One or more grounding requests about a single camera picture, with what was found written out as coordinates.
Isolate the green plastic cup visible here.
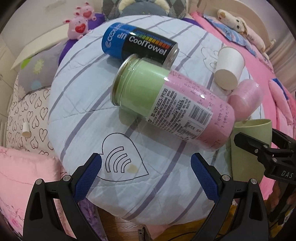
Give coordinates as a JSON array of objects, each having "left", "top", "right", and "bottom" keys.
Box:
[{"left": 227, "top": 118, "right": 273, "bottom": 183}]

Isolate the pink plastic cup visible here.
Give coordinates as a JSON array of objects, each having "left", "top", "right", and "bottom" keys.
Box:
[{"left": 227, "top": 79, "right": 264, "bottom": 121}]

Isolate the white paper cup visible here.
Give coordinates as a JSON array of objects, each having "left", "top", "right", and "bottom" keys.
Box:
[{"left": 214, "top": 46, "right": 245, "bottom": 90}]

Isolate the pink plush with blue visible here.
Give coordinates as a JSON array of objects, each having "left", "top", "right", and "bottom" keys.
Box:
[{"left": 268, "top": 79, "right": 295, "bottom": 125}]

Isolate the pink bed blanket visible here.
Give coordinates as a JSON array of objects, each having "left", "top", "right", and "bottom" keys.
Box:
[{"left": 191, "top": 12, "right": 295, "bottom": 138}]

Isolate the pink quilt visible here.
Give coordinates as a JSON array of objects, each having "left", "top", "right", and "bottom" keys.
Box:
[{"left": 1, "top": 147, "right": 67, "bottom": 237}]

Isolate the heart pattern white pillow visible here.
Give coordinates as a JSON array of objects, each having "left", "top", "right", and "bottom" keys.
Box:
[{"left": 6, "top": 79, "right": 55, "bottom": 157}]

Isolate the green pink clear bottle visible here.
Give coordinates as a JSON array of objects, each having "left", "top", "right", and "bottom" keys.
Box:
[{"left": 110, "top": 54, "right": 235, "bottom": 151}]

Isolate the striped light blue cushion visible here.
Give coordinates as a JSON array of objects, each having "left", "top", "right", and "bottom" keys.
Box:
[{"left": 47, "top": 14, "right": 265, "bottom": 227}]

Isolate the blue cartoon pillow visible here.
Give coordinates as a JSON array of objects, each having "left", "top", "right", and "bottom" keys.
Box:
[{"left": 203, "top": 15, "right": 257, "bottom": 57}]

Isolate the cream wooden headboard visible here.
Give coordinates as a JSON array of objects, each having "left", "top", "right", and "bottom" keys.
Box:
[{"left": 187, "top": 0, "right": 276, "bottom": 51}]

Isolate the cream dog plush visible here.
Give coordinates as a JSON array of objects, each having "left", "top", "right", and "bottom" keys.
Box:
[{"left": 217, "top": 9, "right": 269, "bottom": 60}]

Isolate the grey sun pattern pillow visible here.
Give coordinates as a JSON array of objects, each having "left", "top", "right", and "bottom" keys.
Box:
[{"left": 18, "top": 41, "right": 66, "bottom": 99}]

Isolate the triangle pattern pillow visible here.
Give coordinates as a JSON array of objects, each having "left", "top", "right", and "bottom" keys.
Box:
[{"left": 101, "top": 0, "right": 189, "bottom": 20}]

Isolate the blue black CoolTowel can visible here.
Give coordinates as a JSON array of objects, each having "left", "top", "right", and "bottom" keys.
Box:
[{"left": 101, "top": 23, "right": 179, "bottom": 68}]

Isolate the pink pig plush lower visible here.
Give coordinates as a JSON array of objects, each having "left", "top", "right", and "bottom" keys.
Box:
[{"left": 63, "top": 16, "right": 90, "bottom": 40}]

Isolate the pink pig plush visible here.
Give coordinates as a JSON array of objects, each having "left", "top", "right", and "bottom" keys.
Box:
[
  {"left": 74, "top": 2, "right": 96, "bottom": 21},
  {"left": 63, "top": 16, "right": 90, "bottom": 40}
]

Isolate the grey bear plush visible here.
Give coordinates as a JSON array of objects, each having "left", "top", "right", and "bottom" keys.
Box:
[{"left": 116, "top": 0, "right": 170, "bottom": 17}]

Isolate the purple blanket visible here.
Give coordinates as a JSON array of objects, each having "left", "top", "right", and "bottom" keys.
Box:
[{"left": 58, "top": 12, "right": 105, "bottom": 65}]

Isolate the pink pig plush upper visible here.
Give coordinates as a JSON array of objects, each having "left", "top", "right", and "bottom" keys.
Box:
[{"left": 74, "top": 2, "right": 96, "bottom": 21}]

